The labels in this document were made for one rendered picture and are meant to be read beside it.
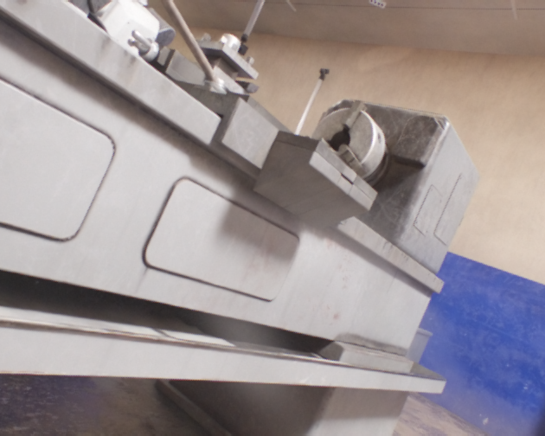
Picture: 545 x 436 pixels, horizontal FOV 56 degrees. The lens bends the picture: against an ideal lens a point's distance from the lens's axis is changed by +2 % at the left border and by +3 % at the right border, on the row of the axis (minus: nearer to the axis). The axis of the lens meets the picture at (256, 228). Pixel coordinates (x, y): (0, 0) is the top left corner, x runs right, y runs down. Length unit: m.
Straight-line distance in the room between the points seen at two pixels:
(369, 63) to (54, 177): 5.82
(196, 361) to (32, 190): 0.37
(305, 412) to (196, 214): 0.90
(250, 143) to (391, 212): 0.96
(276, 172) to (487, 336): 4.19
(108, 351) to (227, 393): 1.13
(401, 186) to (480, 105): 3.92
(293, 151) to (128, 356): 0.48
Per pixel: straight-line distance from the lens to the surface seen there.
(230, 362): 0.94
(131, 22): 2.11
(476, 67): 5.94
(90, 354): 0.71
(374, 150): 1.72
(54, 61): 0.76
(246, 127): 0.94
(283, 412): 1.71
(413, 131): 1.85
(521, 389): 4.97
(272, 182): 0.97
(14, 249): 0.79
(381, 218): 1.83
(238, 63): 1.56
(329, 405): 1.65
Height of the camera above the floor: 0.65
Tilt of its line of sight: 2 degrees up
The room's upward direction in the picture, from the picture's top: 24 degrees clockwise
